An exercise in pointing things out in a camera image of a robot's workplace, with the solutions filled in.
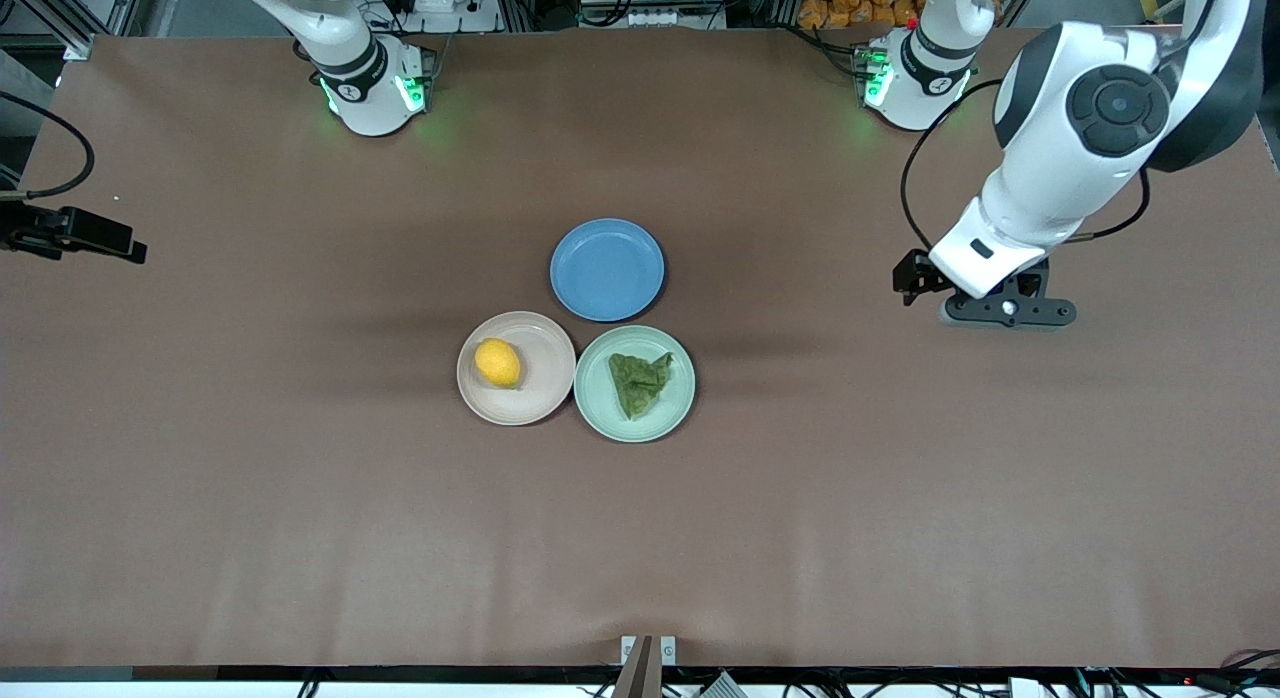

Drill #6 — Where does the bag of oranges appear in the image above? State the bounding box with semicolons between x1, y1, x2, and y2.
797;0;929;32

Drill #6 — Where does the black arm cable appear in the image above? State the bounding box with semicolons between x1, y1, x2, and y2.
900;0;1226;257
0;91;97;201

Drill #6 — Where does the mint green plate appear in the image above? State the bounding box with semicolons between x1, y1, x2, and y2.
573;324;697;444

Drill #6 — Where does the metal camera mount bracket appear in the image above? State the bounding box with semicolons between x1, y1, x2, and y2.
620;634;678;698

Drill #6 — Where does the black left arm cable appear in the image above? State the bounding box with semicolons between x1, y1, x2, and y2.
900;0;1226;257

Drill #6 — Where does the blue plate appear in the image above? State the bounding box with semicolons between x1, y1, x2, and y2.
549;218;666;323

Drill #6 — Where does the green lettuce leaf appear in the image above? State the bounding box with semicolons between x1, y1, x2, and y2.
608;351;675;422

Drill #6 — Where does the brown table cover sheet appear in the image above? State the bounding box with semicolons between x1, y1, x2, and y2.
0;26;1280;671

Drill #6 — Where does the yellow lemon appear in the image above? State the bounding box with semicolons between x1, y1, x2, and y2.
473;337;524;390

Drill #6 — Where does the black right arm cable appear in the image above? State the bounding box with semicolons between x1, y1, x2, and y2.
0;91;97;201

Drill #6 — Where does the white power strip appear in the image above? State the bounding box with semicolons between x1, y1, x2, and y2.
395;0;501;34

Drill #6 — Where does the pink plate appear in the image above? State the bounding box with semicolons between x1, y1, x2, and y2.
456;311;578;426

